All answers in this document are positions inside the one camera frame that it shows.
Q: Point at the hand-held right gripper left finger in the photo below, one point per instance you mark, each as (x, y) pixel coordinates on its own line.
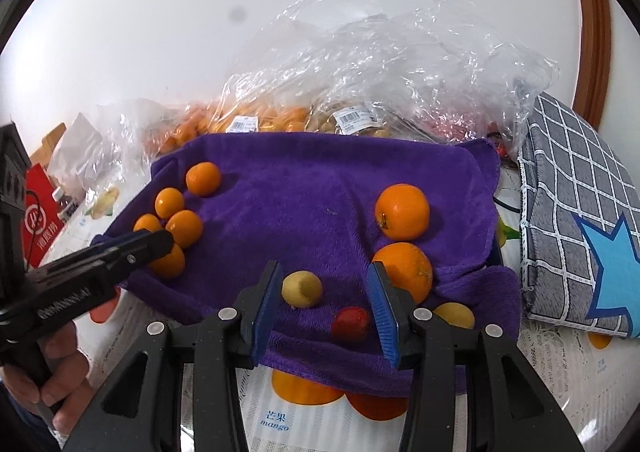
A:
(262, 312)

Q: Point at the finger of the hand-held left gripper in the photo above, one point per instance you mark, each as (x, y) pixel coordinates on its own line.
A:
(137, 249)

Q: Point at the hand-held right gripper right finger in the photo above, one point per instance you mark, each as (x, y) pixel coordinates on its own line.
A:
(382, 317)

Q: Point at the small orange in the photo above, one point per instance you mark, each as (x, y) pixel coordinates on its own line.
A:
(203, 179)
(146, 222)
(169, 202)
(184, 228)
(172, 266)

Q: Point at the small red apple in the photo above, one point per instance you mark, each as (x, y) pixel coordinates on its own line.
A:
(350, 324)

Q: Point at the small yellow pear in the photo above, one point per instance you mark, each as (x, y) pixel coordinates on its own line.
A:
(455, 316)
(301, 288)

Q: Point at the large orange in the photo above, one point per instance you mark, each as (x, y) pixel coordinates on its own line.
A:
(402, 211)
(407, 272)

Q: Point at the purple towel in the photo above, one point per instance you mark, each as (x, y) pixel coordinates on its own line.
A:
(310, 212)

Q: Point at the person's left hand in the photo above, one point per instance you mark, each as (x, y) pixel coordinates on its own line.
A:
(70, 372)

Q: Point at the red box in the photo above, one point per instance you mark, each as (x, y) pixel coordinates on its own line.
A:
(42, 222)

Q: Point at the small brown bottle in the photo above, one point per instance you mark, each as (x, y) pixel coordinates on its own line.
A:
(65, 204)

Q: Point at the small clear plastic bag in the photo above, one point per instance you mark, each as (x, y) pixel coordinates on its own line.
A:
(120, 142)

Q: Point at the white paper bag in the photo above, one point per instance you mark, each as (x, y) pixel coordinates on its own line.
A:
(75, 147)

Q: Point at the brown cardboard box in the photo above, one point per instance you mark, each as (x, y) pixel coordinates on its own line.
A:
(47, 142)

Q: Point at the clear bag of oranges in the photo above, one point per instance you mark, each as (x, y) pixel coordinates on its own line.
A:
(210, 125)

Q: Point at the clear bag of yellow fruit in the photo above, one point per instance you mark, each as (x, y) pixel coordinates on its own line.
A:
(345, 122)

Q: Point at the grey checked star cushion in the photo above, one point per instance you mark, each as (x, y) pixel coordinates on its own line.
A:
(565, 172)

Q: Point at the crumpled clear plastic bag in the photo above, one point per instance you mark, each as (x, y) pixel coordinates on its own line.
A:
(400, 57)

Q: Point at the wooden door frame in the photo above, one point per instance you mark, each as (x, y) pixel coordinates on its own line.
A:
(592, 32)

